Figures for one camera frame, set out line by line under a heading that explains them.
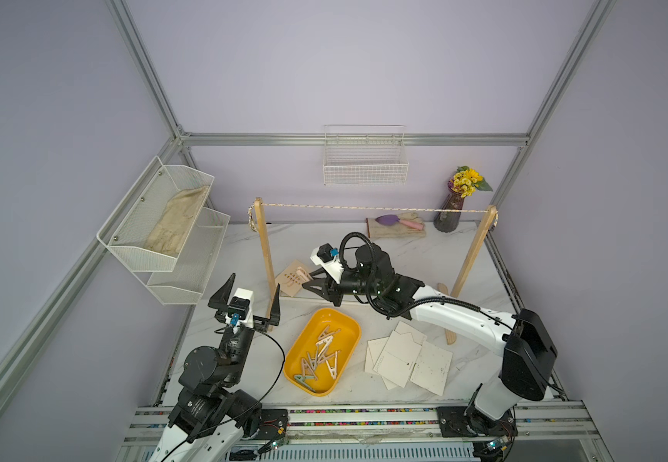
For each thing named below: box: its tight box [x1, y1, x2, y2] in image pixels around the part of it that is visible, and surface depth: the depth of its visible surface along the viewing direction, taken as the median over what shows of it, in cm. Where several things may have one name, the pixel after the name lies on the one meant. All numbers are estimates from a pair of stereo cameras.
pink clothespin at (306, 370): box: [302, 359, 318, 382], surface depth 83 cm
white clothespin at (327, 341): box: [315, 334, 334, 358], surface depth 88 cm
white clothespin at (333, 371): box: [325, 350, 338, 381], surface depth 83 cm
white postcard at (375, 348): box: [366, 334, 390, 370], surface depth 88 cm
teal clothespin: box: [293, 374, 316, 393], surface depth 81 cm
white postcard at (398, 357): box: [372, 330, 423, 388], surface depth 86 cm
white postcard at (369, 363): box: [363, 341, 378, 376], surface depth 85 cm
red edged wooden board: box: [365, 211, 427, 239], surface depth 120 cm
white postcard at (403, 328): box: [394, 320, 427, 347], surface depth 91 cm
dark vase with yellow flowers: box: [433, 165, 494, 233], surface depth 106 cm
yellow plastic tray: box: [283, 308, 362, 397], surface depth 86 cm
